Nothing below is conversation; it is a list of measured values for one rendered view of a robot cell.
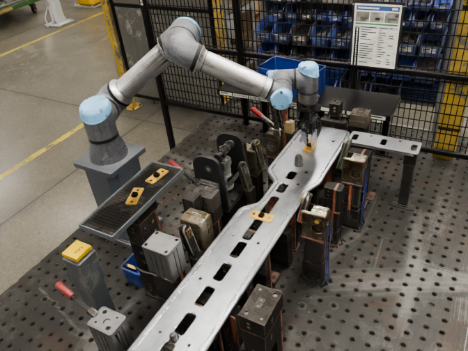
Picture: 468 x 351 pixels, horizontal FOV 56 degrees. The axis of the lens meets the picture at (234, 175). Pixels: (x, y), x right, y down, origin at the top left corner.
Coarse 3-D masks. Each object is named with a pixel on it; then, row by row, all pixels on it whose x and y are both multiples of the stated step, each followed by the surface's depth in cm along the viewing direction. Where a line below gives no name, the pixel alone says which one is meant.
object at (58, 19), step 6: (48, 0) 724; (54, 0) 725; (48, 6) 732; (54, 6) 728; (60, 6) 737; (54, 12) 732; (60, 12) 739; (54, 18) 740; (60, 18) 742; (66, 18) 762; (48, 24) 744; (54, 24) 740; (60, 24) 737
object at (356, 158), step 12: (348, 156) 174; (360, 156) 169; (348, 168) 171; (360, 168) 168; (348, 180) 174; (360, 180) 172; (348, 192) 178; (360, 192) 178; (348, 204) 181; (360, 204) 182; (348, 216) 184; (360, 216) 186; (360, 228) 186
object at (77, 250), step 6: (78, 240) 128; (72, 246) 126; (78, 246) 126; (84, 246) 126; (90, 246) 126; (66, 252) 124; (72, 252) 124; (78, 252) 124; (84, 252) 124; (72, 258) 122; (78, 258) 122
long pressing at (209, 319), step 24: (288, 144) 189; (336, 144) 186; (288, 168) 175; (312, 168) 174; (288, 192) 163; (240, 216) 154; (288, 216) 153; (216, 240) 145; (240, 240) 145; (264, 240) 144; (216, 264) 137; (240, 264) 136; (192, 288) 130; (216, 288) 129; (240, 288) 129; (168, 312) 124; (192, 312) 123; (216, 312) 123; (144, 336) 118; (168, 336) 118; (192, 336) 117; (216, 336) 118
